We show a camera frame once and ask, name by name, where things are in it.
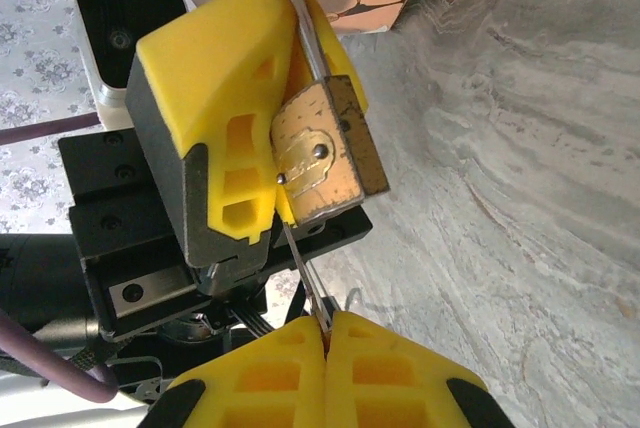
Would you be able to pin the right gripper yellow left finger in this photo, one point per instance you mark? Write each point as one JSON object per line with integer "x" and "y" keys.
{"x": 270, "y": 388}

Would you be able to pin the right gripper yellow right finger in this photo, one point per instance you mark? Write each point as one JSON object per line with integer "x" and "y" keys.
{"x": 390, "y": 388}

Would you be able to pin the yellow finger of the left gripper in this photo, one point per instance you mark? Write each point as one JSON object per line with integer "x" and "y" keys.
{"x": 210, "y": 73}
{"x": 330, "y": 48}

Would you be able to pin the brass padlock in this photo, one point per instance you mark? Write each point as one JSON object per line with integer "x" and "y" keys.
{"x": 310, "y": 113}

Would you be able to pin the small metal key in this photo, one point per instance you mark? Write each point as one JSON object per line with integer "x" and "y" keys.
{"x": 310, "y": 283}

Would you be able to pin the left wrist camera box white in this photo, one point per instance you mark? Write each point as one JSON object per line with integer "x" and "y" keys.
{"x": 115, "y": 23}

